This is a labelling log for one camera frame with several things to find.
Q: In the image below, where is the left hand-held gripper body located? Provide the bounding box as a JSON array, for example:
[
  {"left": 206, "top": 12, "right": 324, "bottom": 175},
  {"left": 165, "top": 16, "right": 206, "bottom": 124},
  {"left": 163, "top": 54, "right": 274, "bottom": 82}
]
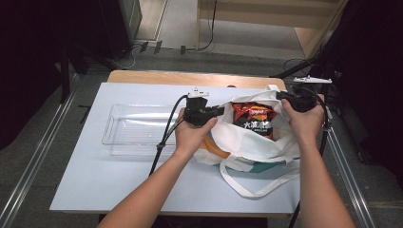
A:
[{"left": 183, "top": 86, "right": 211, "bottom": 128}]

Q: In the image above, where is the red and black chips packet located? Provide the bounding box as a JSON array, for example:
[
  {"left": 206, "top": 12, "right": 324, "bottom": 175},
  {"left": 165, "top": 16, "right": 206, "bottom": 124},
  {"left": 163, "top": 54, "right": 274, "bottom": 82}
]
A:
[{"left": 231, "top": 101, "right": 277, "bottom": 141}]

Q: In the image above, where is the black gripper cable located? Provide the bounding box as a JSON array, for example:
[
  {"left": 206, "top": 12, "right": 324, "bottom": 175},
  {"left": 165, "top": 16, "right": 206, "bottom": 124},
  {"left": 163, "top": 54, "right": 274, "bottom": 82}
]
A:
[
  {"left": 287, "top": 85, "right": 333, "bottom": 228},
  {"left": 148, "top": 93, "right": 190, "bottom": 177}
]

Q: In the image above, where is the metal floor rail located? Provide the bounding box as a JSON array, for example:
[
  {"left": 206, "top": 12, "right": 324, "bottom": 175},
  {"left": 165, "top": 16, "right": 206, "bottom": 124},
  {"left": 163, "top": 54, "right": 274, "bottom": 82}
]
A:
[
  {"left": 326, "top": 125, "right": 378, "bottom": 228},
  {"left": 0, "top": 90, "right": 79, "bottom": 228}
]

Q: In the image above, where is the black cabinet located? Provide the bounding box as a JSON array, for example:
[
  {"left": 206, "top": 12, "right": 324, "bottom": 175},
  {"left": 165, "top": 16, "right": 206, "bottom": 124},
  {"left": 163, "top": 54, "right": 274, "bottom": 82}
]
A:
[{"left": 94, "top": 0, "right": 144, "bottom": 62}]

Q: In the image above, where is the clear plastic tray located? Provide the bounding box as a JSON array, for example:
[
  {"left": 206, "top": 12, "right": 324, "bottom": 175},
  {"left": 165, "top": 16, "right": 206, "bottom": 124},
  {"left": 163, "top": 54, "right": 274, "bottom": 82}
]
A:
[{"left": 101, "top": 103, "right": 188, "bottom": 157}]

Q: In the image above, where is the black floor cable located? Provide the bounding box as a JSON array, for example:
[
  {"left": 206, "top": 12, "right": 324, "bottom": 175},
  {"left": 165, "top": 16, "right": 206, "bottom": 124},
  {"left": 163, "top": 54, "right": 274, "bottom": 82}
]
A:
[{"left": 185, "top": 0, "right": 219, "bottom": 52}]

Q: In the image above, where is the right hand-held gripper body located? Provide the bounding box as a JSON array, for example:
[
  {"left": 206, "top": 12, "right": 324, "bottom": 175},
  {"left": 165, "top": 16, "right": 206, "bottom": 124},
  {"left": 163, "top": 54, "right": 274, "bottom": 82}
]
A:
[{"left": 284, "top": 75, "right": 333, "bottom": 114}]

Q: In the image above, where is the light wooden shelf unit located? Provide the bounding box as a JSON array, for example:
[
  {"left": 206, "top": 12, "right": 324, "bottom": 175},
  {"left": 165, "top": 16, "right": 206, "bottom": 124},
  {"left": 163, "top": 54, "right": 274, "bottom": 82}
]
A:
[{"left": 195, "top": 0, "right": 350, "bottom": 60}]

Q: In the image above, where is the white floor cable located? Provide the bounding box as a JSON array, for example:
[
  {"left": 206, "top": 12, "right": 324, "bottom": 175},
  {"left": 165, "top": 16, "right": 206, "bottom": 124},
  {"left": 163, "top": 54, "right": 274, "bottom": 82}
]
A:
[{"left": 121, "top": 43, "right": 143, "bottom": 70}]

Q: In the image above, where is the white canvas tote bag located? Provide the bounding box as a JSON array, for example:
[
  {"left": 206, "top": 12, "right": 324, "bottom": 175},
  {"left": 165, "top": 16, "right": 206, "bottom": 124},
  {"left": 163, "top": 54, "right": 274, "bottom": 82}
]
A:
[{"left": 193, "top": 84, "right": 302, "bottom": 200}]

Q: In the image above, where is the person's right hand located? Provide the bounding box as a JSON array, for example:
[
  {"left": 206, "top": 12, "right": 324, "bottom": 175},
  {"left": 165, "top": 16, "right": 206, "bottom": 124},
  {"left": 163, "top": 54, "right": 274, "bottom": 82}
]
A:
[{"left": 280, "top": 93, "right": 326, "bottom": 144}]

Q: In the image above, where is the person's left hand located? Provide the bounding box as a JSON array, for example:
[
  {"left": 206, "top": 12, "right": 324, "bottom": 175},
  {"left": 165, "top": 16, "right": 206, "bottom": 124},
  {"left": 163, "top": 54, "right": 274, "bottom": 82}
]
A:
[{"left": 173, "top": 107, "right": 220, "bottom": 157}]

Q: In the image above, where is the dark curtain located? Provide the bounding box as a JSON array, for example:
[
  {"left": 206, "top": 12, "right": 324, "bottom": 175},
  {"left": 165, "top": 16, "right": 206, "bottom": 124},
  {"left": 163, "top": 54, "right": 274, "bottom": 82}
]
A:
[{"left": 0, "top": 0, "right": 106, "bottom": 150}]

